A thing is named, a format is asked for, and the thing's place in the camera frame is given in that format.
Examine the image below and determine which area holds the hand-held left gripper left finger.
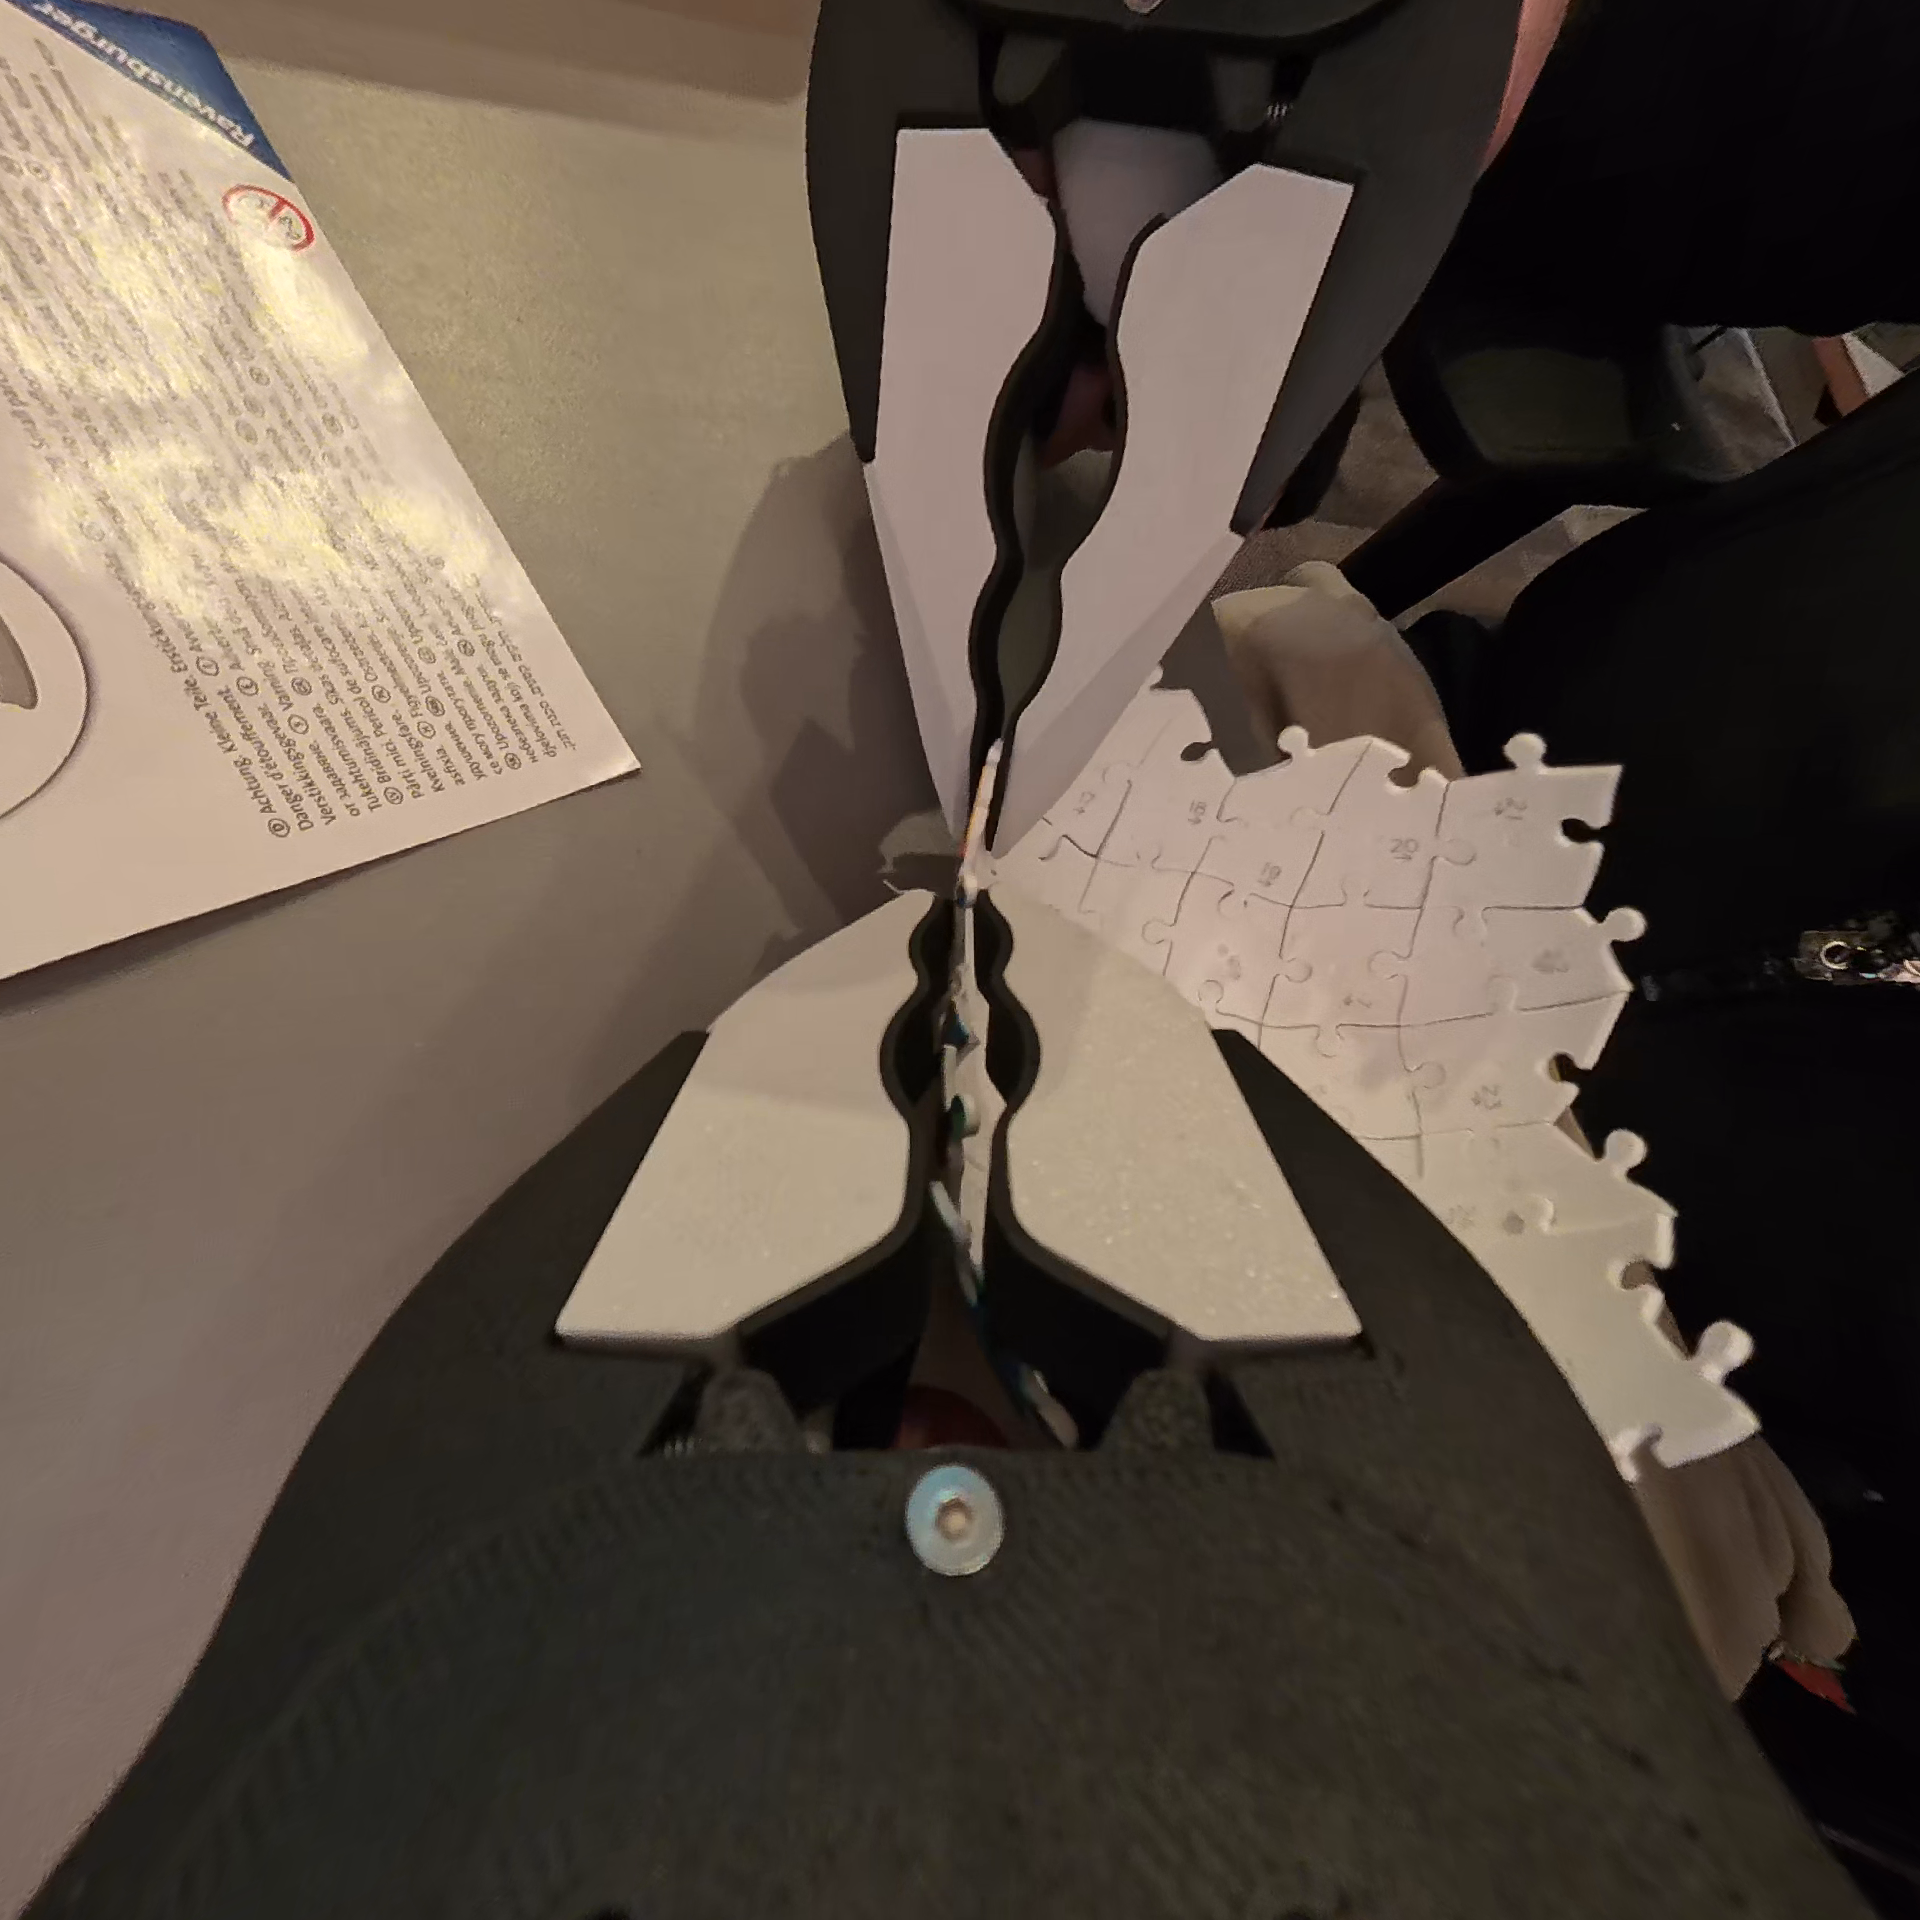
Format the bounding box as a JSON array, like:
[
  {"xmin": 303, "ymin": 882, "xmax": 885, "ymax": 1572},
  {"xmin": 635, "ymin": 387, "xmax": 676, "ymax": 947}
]
[{"xmin": 553, "ymin": 884, "xmax": 964, "ymax": 1445}]

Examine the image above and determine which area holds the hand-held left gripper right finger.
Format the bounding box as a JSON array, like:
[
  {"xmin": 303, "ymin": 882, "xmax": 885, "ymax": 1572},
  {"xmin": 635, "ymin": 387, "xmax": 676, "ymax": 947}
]
[{"xmin": 971, "ymin": 884, "xmax": 1362, "ymax": 1441}]

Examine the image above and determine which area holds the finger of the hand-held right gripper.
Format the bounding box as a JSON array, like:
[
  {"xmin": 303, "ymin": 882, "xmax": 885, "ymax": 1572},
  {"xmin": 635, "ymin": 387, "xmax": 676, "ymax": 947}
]
[
  {"xmin": 995, "ymin": 162, "xmax": 1355, "ymax": 859},
  {"xmin": 865, "ymin": 126, "xmax": 1062, "ymax": 841}
]

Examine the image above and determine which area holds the partly built white puzzle ball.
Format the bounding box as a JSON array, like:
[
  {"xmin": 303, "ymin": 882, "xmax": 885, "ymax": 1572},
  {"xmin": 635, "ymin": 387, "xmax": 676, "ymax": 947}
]
[{"xmin": 877, "ymin": 674, "xmax": 1762, "ymax": 1478}]

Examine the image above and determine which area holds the single curved puzzle piece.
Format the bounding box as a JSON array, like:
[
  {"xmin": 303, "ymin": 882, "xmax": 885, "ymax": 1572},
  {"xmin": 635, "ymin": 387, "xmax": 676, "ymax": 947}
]
[{"xmin": 962, "ymin": 736, "xmax": 1010, "ymax": 906}]

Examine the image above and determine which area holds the person's right forearm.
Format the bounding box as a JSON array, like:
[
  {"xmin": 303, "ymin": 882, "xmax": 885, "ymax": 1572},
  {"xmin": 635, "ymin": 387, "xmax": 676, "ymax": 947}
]
[{"xmin": 1425, "ymin": 0, "xmax": 1920, "ymax": 344}]

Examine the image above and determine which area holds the black mesh office chair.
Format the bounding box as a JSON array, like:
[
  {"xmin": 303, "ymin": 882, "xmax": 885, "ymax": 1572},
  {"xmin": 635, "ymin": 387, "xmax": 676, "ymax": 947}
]
[{"xmin": 1378, "ymin": 323, "xmax": 1802, "ymax": 486}]

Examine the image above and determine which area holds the folded paper instruction leaflet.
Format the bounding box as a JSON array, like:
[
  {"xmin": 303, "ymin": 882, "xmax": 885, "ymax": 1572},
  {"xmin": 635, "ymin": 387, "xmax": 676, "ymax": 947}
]
[{"xmin": 0, "ymin": 0, "xmax": 644, "ymax": 978}]

